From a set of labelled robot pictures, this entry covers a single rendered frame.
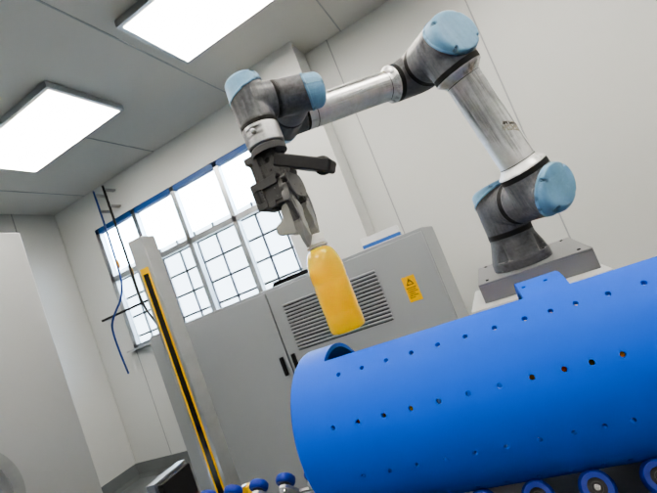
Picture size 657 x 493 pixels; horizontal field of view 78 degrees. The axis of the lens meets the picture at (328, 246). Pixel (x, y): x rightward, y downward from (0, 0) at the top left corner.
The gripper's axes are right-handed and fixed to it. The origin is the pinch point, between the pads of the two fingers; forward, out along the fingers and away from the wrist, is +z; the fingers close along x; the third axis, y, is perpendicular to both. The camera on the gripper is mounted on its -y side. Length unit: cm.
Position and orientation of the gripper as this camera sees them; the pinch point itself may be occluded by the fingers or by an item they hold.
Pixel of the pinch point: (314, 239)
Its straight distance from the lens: 76.9
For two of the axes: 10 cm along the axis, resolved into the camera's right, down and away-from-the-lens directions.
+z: 3.7, 9.3, -0.8
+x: -3.2, 0.5, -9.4
